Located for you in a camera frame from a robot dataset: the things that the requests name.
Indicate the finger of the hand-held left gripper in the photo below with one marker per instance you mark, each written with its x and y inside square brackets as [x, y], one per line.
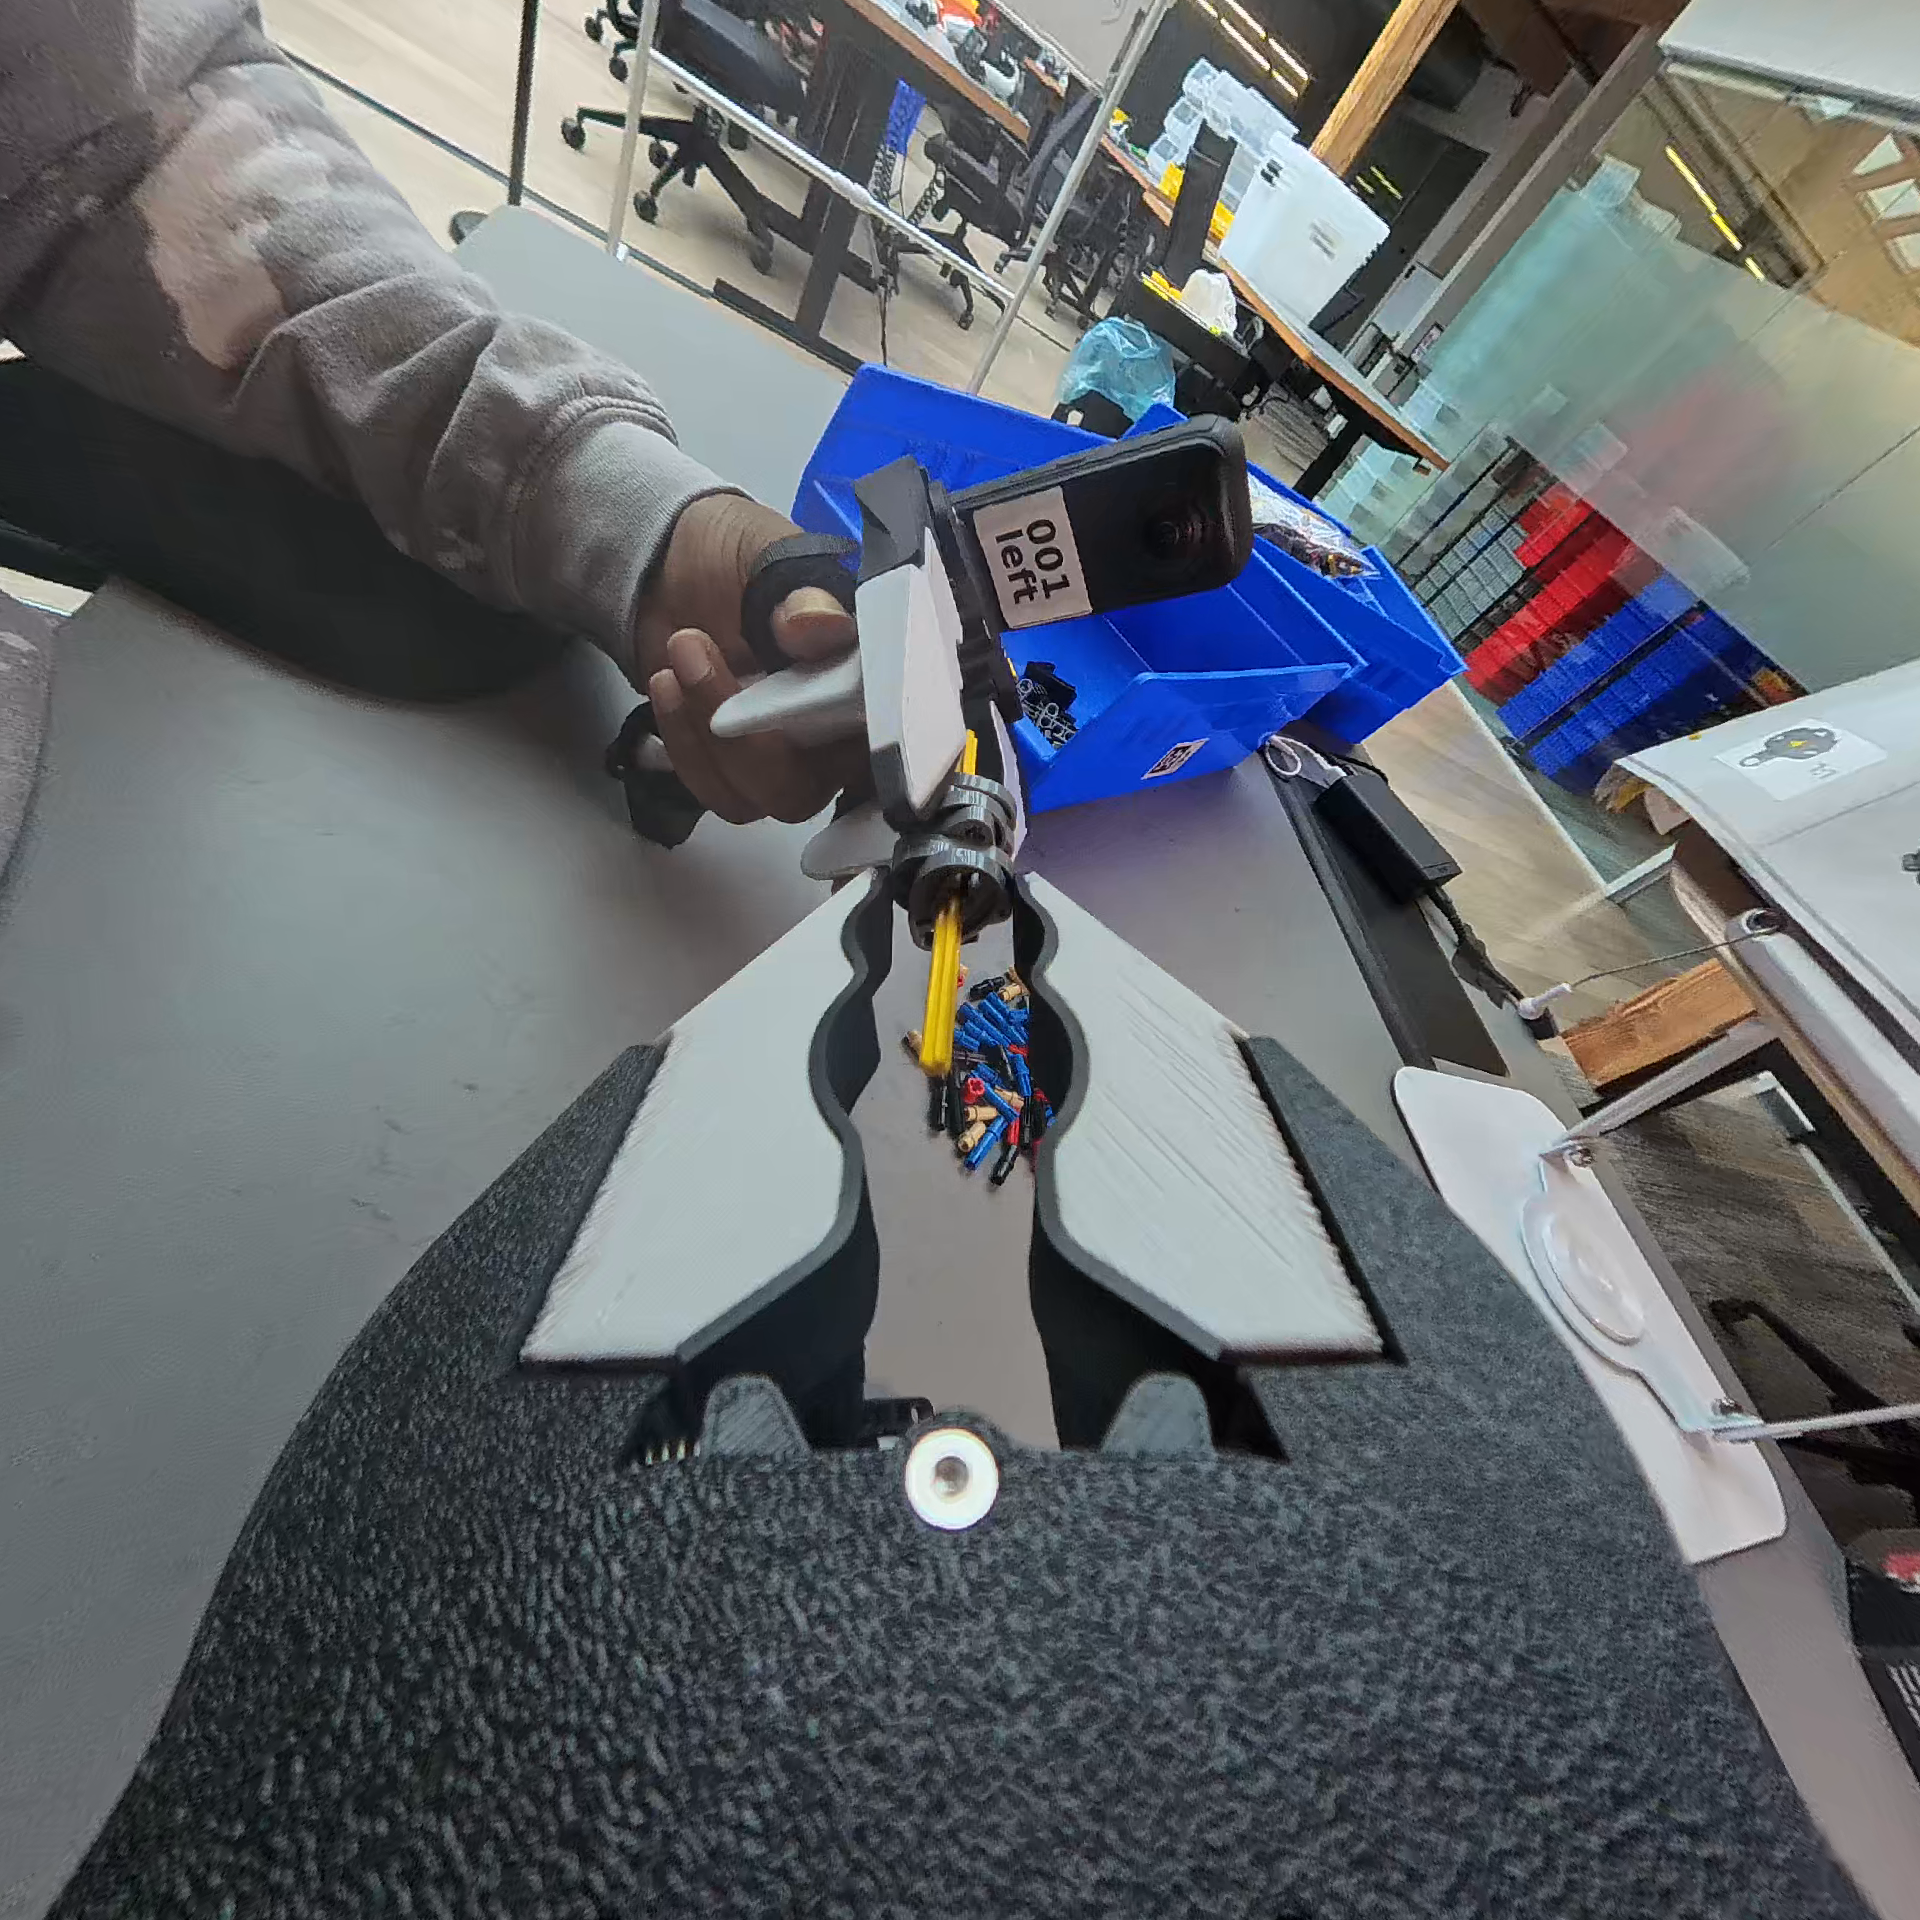
[1001, 780]
[915, 692]

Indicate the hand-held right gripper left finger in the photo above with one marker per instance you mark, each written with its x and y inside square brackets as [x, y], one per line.
[705, 1184]

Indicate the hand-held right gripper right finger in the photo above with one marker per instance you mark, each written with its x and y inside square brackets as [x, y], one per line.
[1214, 1184]

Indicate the yellow toy axle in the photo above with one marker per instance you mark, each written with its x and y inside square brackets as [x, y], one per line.
[942, 1005]

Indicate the toy instruction booklet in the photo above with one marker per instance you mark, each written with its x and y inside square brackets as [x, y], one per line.
[1800, 809]

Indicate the person's left forearm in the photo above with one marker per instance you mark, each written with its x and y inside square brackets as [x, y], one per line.
[374, 345]

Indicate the grey desk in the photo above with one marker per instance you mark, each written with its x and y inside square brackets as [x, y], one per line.
[300, 975]

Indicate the person's left hand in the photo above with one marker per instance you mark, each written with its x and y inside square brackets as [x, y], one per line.
[690, 600]

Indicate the heap of dark toy parts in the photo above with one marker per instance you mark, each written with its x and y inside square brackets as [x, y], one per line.
[1048, 705]

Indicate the light blue plastic bag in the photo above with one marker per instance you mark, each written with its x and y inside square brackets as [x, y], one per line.
[1117, 369]

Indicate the clear bag of toy parts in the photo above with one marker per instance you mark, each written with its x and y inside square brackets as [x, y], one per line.
[1312, 543]

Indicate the blue plastic bin with label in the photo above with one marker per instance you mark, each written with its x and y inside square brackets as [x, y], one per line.
[1170, 705]

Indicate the white crumpled bag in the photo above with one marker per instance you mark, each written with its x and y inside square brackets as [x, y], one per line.
[1208, 302]

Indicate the pile of small toy pins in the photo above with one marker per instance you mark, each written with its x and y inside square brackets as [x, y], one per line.
[989, 1080]

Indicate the long wooden table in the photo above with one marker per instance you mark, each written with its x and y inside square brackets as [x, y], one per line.
[1349, 375]

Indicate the black office chair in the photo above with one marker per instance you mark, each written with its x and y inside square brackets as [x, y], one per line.
[989, 181]
[720, 60]
[1200, 212]

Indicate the white storage tote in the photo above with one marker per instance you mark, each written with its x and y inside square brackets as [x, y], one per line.
[1306, 224]

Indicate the black power adapter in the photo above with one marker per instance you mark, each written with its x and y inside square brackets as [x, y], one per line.
[1387, 832]

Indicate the stack of clear storage boxes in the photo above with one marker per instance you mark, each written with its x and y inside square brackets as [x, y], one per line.
[1224, 113]

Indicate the rack of red and blue bins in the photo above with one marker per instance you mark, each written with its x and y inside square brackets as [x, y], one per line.
[1620, 645]

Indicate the dark toy set box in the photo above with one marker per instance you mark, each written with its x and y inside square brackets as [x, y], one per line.
[1885, 1634]

